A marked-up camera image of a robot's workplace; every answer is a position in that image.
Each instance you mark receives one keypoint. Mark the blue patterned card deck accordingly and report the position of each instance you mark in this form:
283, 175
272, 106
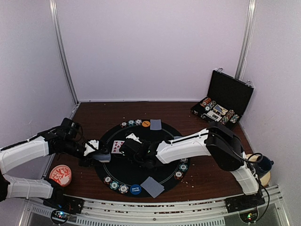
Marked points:
104, 158

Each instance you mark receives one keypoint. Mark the aluminium frame post right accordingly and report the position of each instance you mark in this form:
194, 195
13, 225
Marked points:
250, 19

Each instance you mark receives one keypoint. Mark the card dealt to small blind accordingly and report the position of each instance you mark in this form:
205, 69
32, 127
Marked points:
152, 187

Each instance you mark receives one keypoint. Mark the blue white chip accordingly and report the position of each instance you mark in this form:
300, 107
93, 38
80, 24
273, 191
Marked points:
184, 160
138, 122
123, 189

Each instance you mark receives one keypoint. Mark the nine of hearts card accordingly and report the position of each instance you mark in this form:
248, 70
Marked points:
116, 146

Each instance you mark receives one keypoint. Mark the aluminium frame post left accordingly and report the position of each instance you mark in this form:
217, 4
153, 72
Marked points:
62, 54

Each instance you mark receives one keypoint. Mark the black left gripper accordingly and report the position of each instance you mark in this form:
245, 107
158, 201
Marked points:
86, 162

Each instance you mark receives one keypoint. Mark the black poker chip case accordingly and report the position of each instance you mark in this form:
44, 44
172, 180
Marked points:
229, 93

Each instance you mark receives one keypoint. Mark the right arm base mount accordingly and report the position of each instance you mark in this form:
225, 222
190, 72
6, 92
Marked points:
246, 205

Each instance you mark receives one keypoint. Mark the round wooden coaster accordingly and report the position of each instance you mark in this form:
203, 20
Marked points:
266, 178

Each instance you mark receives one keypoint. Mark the right chip rows in case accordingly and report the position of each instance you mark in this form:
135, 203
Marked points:
230, 116

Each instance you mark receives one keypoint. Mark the green chip row in case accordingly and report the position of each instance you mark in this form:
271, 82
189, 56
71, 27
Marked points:
210, 105

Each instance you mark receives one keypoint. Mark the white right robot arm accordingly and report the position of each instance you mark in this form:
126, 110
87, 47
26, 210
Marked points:
216, 140

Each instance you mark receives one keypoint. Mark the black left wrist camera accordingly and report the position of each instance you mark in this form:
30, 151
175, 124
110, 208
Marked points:
68, 129

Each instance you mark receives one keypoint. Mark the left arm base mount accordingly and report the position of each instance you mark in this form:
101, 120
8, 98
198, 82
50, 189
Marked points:
64, 206

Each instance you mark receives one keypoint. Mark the round black poker mat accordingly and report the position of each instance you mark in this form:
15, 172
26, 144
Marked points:
127, 172

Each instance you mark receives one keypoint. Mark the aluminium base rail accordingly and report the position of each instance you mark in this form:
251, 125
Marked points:
210, 212

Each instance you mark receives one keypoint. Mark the red white patterned cup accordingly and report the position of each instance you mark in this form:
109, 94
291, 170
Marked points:
61, 174

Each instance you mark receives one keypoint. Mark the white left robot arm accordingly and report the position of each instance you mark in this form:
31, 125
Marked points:
28, 150

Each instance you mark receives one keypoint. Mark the red chip row in case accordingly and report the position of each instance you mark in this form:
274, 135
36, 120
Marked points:
206, 101

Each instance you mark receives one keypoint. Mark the aluminium frame post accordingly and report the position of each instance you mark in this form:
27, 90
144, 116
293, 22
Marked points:
250, 19
62, 54

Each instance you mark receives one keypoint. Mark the yellow big blind button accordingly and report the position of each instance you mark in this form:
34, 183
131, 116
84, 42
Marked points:
146, 123

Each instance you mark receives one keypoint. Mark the card deck in case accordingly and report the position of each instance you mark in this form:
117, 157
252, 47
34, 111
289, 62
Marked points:
217, 112

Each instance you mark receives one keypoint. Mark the brown chip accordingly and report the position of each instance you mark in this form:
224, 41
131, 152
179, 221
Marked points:
123, 124
178, 175
107, 180

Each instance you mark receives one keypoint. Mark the card dealt to big blind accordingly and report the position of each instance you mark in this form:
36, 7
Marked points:
155, 125

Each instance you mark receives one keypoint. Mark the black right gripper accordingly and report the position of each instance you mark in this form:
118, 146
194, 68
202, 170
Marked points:
146, 143

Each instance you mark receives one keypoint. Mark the dark blue mug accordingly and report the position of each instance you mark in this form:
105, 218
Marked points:
264, 166

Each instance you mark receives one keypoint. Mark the blue small blind button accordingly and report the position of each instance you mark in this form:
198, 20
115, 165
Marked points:
135, 189

